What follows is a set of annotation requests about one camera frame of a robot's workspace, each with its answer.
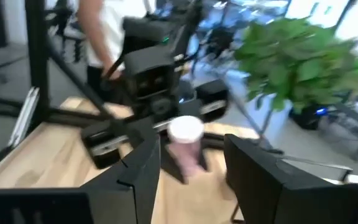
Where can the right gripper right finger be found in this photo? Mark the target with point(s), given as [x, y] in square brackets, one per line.
[253, 186]

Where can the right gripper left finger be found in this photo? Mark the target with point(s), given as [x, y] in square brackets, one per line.
[141, 180]

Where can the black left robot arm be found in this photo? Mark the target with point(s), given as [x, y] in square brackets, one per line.
[151, 77]

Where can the thin black diagonal rod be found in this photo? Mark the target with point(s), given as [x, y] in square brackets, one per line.
[253, 121]

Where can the black box with blue light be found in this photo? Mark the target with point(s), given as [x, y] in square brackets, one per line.
[306, 118]

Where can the person's hand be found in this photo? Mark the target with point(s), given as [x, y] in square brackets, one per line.
[112, 74]

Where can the grey metal stand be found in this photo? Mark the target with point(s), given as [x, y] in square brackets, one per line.
[353, 124]

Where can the green plant in black pot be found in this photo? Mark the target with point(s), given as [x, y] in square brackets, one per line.
[297, 62]

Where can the silver aluminium bar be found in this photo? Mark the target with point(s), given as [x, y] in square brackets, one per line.
[23, 118]

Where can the person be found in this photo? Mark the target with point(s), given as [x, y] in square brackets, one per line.
[113, 25]

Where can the wooden shelf black metal frame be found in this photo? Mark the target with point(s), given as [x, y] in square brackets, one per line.
[315, 165]

